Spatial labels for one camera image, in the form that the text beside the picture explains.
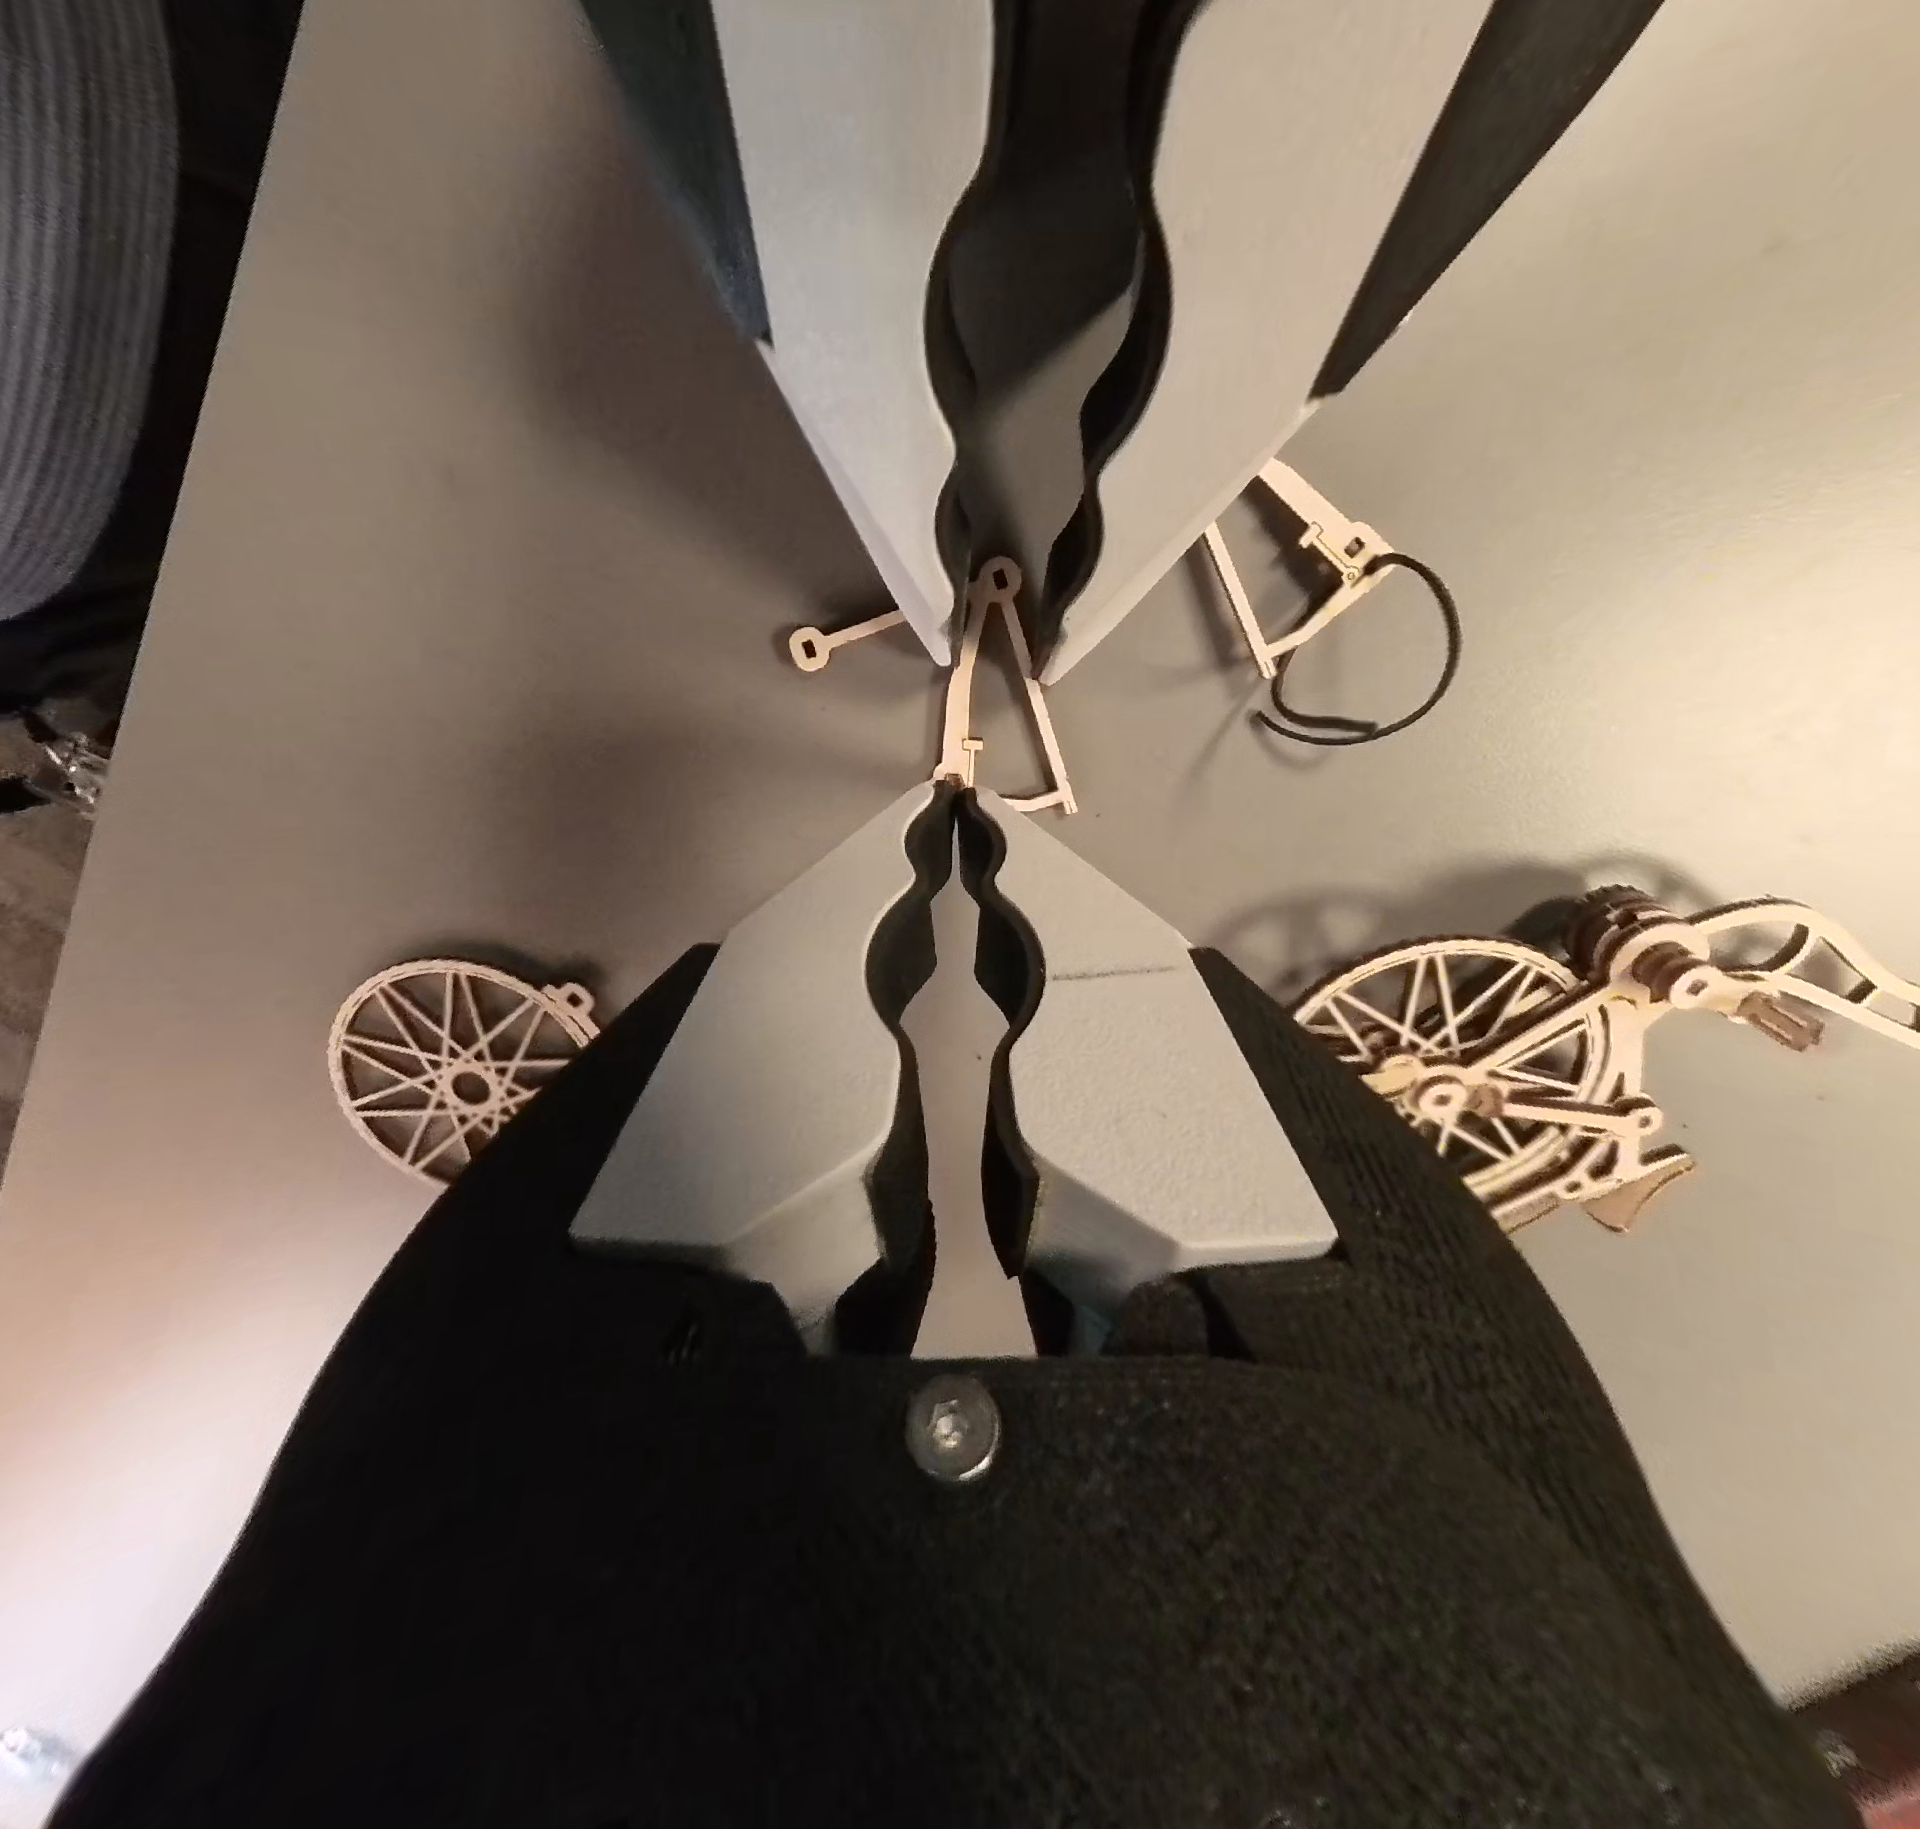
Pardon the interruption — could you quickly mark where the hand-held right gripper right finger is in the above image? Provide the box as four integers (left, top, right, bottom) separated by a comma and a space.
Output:
955, 787, 1341, 1358

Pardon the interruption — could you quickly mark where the wooden spoked wheel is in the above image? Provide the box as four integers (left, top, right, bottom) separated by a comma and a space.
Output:
325, 951, 602, 1188

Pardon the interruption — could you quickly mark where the wooden bicycle model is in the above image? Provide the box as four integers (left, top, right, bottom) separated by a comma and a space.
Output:
1289, 881, 1920, 1235

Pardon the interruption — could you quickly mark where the wooden frame part with cord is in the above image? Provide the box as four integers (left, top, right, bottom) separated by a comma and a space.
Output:
1196, 456, 1390, 679

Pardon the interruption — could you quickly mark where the wooden bicycle frame part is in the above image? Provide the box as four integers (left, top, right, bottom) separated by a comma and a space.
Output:
785, 555, 1086, 819

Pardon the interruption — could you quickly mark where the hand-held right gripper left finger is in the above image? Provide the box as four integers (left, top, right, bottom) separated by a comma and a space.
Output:
569, 778, 962, 1358

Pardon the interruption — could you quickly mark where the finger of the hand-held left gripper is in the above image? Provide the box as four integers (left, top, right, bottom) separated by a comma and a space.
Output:
693, 0, 1000, 668
1031, 0, 1530, 687

